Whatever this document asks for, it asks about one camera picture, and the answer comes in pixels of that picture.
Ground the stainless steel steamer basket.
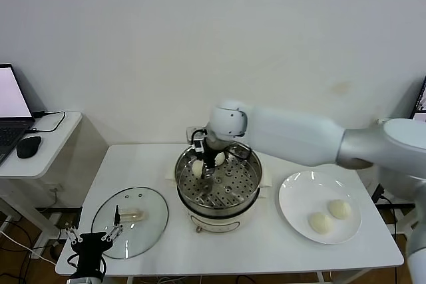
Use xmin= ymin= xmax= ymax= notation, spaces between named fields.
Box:
xmin=165 ymin=137 xmax=274 ymax=217

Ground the white table leg frame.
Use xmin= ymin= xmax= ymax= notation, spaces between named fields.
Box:
xmin=314 ymin=266 xmax=371 ymax=284

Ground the black laptop with pale screen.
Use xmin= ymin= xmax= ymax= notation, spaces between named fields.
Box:
xmin=0 ymin=63 xmax=37 ymax=168

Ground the round glass lid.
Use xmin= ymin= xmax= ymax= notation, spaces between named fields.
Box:
xmin=91 ymin=186 xmax=170 ymax=260

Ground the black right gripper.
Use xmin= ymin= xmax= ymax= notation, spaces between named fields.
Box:
xmin=200 ymin=142 xmax=218 ymax=180

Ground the white round plate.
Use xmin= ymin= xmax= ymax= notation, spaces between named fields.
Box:
xmin=278 ymin=171 xmax=363 ymax=245

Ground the white side table with mouse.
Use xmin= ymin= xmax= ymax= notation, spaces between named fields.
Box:
xmin=0 ymin=110 xmax=83 ymax=245

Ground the cream electric cooker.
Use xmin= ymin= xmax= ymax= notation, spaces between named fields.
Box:
xmin=165 ymin=164 xmax=274 ymax=234

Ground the black laptop cable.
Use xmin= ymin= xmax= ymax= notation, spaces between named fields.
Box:
xmin=28 ymin=110 xmax=67 ymax=134

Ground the black laptop with dark windows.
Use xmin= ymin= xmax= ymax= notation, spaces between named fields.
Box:
xmin=411 ymin=76 xmax=426 ymax=122

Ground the black computer mouse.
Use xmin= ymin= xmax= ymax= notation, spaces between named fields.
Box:
xmin=16 ymin=136 xmax=43 ymax=160

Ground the black power adapter cable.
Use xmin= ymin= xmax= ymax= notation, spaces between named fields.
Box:
xmin=371 ymin=184 xmax=387 ymax=204

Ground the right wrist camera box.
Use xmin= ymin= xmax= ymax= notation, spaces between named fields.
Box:
xmin=185 ymin=126 xmax=206 ymax=156

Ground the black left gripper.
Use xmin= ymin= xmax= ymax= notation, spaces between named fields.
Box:
xmin=64 ymin=204 xmax=124 ymax=275

